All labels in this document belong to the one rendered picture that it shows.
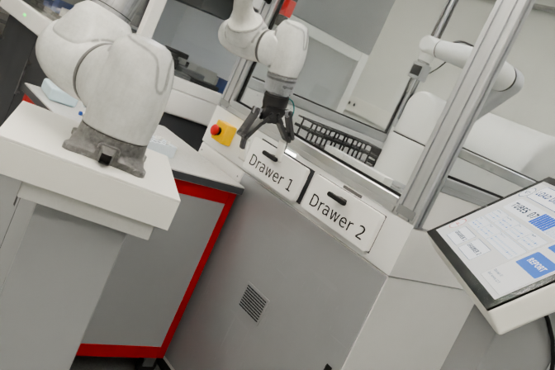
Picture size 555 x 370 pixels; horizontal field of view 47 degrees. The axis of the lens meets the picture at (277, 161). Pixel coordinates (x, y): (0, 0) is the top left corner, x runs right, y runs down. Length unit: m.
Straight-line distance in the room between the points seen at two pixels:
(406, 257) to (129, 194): 0.75
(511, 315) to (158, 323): 1.41
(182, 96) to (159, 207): 1.39
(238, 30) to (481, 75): 0.69
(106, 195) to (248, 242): 0.84
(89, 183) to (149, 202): 0.13
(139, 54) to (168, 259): 0.91
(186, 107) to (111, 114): 1.36
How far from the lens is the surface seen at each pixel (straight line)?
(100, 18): 1.53
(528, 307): 1.09
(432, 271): 1.83
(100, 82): 1.42
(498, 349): 1.31
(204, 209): 2.09
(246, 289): 2.07
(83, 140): 1.42
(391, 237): 1.71
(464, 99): 1.68
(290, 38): 1.82
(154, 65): 1.39
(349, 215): 1.78
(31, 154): 1.33
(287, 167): 1.97
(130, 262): 2.06
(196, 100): 2.75
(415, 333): 1.94
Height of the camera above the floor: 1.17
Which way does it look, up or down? 8 degrees down
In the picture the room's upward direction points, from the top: 25 degrees clockwise
